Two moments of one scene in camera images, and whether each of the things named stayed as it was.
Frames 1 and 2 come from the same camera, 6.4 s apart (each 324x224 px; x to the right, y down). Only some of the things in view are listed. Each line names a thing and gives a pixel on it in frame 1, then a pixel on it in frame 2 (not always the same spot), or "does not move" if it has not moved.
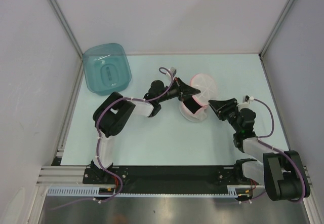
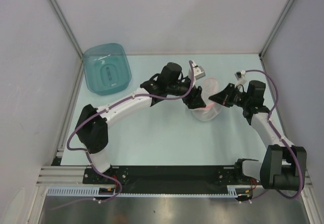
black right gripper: [218, 106] -> [224, 97]
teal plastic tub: [107, 69] does not move
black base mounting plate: [166, 179] does not move
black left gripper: [182, 89] -> [194, 100]
